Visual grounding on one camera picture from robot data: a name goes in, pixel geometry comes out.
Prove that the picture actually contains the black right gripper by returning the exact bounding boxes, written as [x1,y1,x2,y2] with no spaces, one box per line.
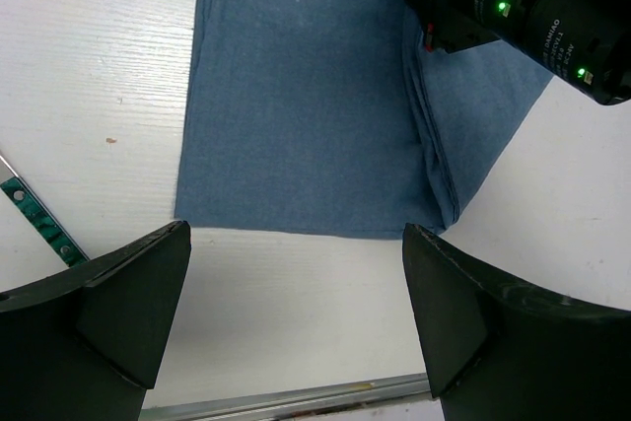
[404,0,630,105]

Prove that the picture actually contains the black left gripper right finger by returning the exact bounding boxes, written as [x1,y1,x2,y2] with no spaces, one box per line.
[402,224,630,420]

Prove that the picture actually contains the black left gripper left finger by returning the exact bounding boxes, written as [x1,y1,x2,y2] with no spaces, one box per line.
[1,221,191,420]

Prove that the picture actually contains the blue cloth napkin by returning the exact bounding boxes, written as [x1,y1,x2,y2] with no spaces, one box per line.
[175,0,551,239]

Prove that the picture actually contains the fork with green handle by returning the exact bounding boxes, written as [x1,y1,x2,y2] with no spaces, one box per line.
[1,156,89,267]

